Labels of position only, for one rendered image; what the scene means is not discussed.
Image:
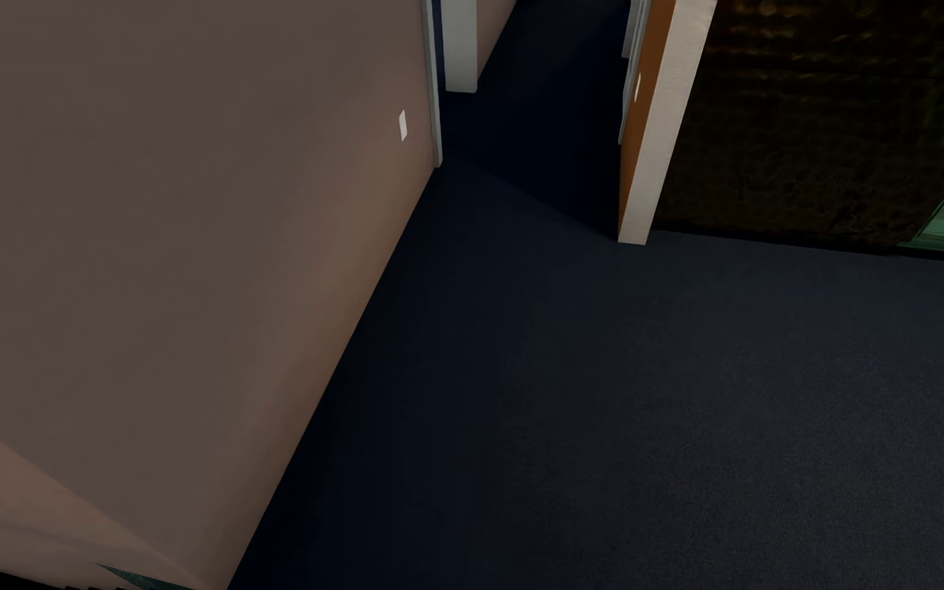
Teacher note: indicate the orange wooden door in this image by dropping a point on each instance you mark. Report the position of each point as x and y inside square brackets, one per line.
[646, 98]

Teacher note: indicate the white door jamb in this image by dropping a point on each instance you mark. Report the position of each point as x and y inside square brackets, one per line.
[669, 123]

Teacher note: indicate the white pillar trim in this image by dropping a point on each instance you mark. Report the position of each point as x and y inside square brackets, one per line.
[460, 45]

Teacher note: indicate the grey door frame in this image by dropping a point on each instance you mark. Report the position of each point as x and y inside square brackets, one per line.
[432, 82]

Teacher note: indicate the white wall switch plate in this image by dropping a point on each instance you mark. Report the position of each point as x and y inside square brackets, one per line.
[403, 125]

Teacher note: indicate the dark brown textured panel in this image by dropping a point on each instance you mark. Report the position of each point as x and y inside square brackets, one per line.
[816, 115]

